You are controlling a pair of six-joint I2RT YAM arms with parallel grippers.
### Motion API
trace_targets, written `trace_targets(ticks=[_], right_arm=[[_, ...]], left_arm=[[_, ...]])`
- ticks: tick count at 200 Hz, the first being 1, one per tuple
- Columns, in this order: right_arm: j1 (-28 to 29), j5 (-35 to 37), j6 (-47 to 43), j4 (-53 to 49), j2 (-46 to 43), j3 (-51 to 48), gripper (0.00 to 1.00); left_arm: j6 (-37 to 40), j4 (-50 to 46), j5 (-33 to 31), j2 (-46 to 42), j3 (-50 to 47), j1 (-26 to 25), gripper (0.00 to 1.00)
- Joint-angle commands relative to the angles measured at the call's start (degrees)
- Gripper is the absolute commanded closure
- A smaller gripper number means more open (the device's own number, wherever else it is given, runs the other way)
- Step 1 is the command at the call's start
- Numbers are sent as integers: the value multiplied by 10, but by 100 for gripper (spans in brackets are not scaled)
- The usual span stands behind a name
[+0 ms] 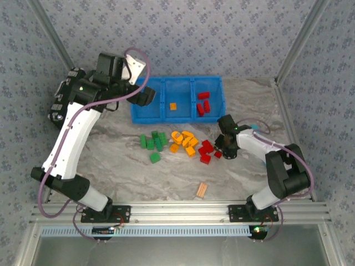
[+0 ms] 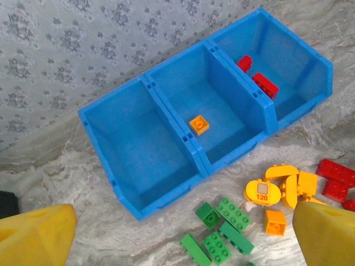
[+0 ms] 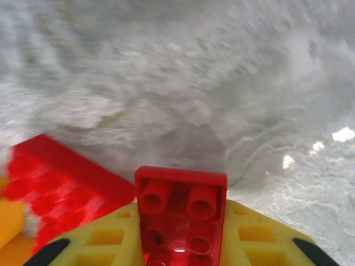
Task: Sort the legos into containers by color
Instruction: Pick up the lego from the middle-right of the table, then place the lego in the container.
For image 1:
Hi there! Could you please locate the black hard carrying case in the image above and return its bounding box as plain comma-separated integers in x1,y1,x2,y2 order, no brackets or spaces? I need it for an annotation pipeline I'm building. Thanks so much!
47,67,87,131

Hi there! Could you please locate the peach ridged wooden piece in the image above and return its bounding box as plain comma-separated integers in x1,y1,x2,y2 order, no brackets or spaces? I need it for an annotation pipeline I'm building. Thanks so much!
195,182,209,200

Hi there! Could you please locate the small circuit board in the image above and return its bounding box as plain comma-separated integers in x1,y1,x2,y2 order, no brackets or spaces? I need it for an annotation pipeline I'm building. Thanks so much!
92,226,116,236
248,224,270,241

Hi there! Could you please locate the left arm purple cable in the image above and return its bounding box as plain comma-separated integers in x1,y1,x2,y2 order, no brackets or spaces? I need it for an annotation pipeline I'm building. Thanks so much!
37,47,152,244

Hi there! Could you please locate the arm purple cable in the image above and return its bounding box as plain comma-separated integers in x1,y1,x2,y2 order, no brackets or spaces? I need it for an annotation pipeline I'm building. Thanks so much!
37,47,152,244
237,117,316,244

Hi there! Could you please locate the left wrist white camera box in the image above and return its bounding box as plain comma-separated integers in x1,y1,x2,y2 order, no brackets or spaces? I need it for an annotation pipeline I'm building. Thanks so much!
125,54,147,86

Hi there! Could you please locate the aluminium frame post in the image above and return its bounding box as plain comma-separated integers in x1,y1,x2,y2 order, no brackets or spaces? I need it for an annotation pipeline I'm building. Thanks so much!
27,0,75,70
273,0,331,84
13,224,42,266
316,223,344,266

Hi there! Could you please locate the wide aluminium base rail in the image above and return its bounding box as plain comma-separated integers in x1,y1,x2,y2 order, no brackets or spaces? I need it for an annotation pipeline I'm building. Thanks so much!
29,201,333,224

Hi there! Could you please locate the slotted pale cable tray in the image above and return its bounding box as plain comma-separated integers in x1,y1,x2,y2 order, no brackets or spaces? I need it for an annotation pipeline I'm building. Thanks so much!
40,224,253,238

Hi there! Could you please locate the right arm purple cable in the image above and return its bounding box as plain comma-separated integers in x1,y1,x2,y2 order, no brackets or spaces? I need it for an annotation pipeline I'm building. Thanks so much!
237,117,316,244

